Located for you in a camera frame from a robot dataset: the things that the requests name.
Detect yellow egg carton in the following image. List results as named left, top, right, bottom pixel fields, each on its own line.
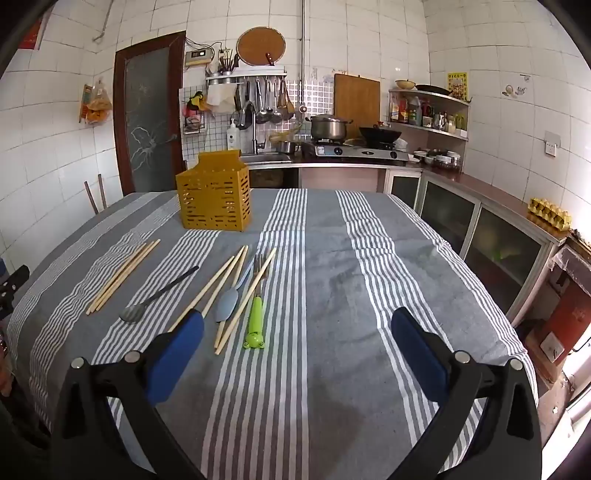
left=529, top=198, right=573, bottom=229

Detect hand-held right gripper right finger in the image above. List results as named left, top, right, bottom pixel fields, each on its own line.
left=383, top=307, right=543, bottom=480

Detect steel wall pipe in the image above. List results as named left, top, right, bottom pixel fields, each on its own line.
left=298, top=0, right=308, bottom=114

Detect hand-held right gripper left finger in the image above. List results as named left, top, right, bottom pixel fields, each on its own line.
left=51, top=309, right=206, bottom=480

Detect white hanging cloth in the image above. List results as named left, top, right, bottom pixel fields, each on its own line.
left=206, top=85, right=236, bottom=114

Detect black spoon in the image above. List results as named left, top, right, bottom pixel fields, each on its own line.
left=119, top=265, right=200, bottom=324

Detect brown framed glass door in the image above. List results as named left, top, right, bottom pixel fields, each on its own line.
left=113, top=31, right=188, bottom=195

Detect blue-grey spoon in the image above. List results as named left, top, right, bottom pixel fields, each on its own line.
left=213, top=265, right=256, bottom=324

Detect steel cooking pot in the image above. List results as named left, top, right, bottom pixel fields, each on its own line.
left=308, top=113, right=354, bottom=141

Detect white wire grid panel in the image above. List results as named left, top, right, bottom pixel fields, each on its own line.
left=179, top=85, right=208, bottom=137

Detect row of condiment bottles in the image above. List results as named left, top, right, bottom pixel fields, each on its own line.
left=390, top=92, right=467, bottom=134

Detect yellow wall poster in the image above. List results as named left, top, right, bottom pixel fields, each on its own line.
left=446, top=71, right=469, bottom=101

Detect steel faucet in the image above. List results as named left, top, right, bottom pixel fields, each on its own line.
left=238, top=102, right=266, bottom=155

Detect corner wall shelf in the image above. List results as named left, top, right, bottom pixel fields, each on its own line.
left=388, top=88, right=472, bottom=141

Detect red floor appliance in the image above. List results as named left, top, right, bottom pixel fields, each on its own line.
left=524, top=277, right=591, bottom=384

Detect round wooden board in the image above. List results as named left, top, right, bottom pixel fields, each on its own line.
left=236, top=27, right=287, bottom=68

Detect pile of steel bowls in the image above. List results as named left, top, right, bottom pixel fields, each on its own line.
left=413, top=148, right=462, bottom=169

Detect grey striped tablecloth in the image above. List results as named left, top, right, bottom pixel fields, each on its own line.
left=7, top=187, right=539, bottom=480

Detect green handled fork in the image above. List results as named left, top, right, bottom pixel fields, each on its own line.
left=244, top=251, right=269, bottom=350

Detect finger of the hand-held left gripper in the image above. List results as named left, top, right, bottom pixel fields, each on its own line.
left=0, top=265, right=31, bottom=319

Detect yellow hose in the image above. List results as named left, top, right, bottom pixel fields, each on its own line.
left=269, top=124, right=305, bottom=144

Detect grey wall controller box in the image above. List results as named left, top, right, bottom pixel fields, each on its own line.
left=185, top=50, right=215, bottom=70

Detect decorative wall stickers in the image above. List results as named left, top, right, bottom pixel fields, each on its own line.
left=502, top=74, right=528, bottom=99

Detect wooden chair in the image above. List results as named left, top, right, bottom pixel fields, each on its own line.
left=84, top=174, right=108, bottom=214

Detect steel ladle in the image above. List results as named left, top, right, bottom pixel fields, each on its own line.
left=256, top=79, right=271, bottom=124
left=270, top=79, right=283, bottom=123

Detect kitchen counter cabinet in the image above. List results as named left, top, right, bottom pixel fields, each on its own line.
left=249, top=161, right=573, bottom=328

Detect yellow plastic utensil holder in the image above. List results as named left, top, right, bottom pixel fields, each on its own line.
left=175, top=151, right=252, bottom=232

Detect white wall rack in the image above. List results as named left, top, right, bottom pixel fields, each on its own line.
left=205, top=69, right=288, bottom=86

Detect steel gas stove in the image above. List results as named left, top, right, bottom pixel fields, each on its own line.
left=301, top=138, right=411, bottom=167

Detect steel sink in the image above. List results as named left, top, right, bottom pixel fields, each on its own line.
left=240, top=152, right=294, bottom=164

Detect hanging plastic bag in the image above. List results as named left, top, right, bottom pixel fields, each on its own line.
left=81, top=80, right=114, bottom=125

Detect red cardboard box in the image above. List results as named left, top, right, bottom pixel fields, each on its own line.
left=18, top=18, right=47, bottom=51

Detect black wok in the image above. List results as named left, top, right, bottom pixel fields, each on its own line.
left=359, top=122, right=402, bottom=145

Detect rectangular wooden cutting board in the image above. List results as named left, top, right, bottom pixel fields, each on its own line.
left=333, top=73, right=382, bottom=130

